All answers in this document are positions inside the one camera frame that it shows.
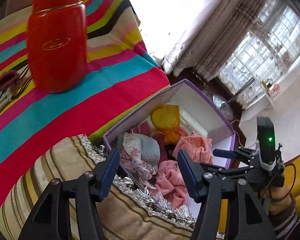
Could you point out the striped colourful table cloth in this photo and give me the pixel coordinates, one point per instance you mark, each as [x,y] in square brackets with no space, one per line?
[121,76]

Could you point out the purple white storage box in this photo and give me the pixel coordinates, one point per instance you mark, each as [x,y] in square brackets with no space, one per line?
[197,114]

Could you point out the striped sleeve forearm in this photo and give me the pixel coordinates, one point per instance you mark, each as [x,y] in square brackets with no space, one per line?
[286,224]

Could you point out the person's right hand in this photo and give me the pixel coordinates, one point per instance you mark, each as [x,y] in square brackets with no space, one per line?
[280,199]

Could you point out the magenta knitted glove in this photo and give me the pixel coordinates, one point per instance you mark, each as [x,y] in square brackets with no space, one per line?
[145,129]

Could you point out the yellow sponge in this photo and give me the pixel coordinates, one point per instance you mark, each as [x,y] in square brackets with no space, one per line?
[166,120]

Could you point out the round chrome lamp base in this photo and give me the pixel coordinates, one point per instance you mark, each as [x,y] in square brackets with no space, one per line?
[222,105]

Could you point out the grey plush toy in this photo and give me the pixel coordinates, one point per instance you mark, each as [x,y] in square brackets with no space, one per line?
[170,183]

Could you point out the white pink patterned cloth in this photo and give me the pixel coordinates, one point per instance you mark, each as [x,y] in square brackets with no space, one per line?
[146,174]

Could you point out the pink round floral pouch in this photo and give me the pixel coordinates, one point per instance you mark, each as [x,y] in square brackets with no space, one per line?
[182,132]

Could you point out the lace window curtain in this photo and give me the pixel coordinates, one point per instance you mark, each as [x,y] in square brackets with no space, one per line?
[266,52]

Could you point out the beige curtain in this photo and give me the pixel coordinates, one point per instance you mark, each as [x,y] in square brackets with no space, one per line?
[212,37]

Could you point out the pink cartoon towel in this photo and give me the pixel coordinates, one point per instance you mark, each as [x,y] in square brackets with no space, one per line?
[197,146]

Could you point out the striped beige cushion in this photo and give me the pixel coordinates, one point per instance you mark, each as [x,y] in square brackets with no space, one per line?
[74,192]

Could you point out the black camera with green light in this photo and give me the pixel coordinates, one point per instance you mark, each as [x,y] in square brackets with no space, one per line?
[266,140]

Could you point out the red thermos flask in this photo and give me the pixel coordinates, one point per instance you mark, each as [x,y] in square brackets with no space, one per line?
[56,41]

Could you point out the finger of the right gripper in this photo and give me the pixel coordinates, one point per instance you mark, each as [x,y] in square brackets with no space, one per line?
[223,171]
[233,154]

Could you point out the white tissue pack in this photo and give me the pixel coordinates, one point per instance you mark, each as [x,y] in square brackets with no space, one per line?
[192,124]

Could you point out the grey folded sock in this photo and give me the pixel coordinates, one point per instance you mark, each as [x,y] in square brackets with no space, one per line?
[5,97]

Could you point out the white side table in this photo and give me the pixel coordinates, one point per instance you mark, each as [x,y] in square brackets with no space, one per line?
[265,101]

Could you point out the yellow sofa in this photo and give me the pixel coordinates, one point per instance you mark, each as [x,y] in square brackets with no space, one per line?
[289,176]

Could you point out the light blue fluffy sock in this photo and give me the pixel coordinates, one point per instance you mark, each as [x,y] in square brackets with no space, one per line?
[148,149]

